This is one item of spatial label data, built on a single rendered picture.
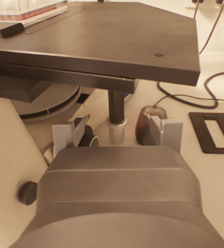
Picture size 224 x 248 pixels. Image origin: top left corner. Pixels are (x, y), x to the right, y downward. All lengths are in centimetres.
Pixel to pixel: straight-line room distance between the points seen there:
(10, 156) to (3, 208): 5
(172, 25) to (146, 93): 30
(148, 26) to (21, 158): 17
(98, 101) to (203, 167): 21
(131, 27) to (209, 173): 24
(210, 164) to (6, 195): 29
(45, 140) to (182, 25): 20
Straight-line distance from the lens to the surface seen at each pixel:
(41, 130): 27
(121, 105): 26
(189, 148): 34
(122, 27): 17
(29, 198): 21
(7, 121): 18
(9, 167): 19
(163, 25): 18
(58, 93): 31
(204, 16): 77
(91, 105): 32
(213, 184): 31
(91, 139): 24
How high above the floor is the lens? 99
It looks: 42 degrees down
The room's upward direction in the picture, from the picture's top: 3 degrees counter-clockwise
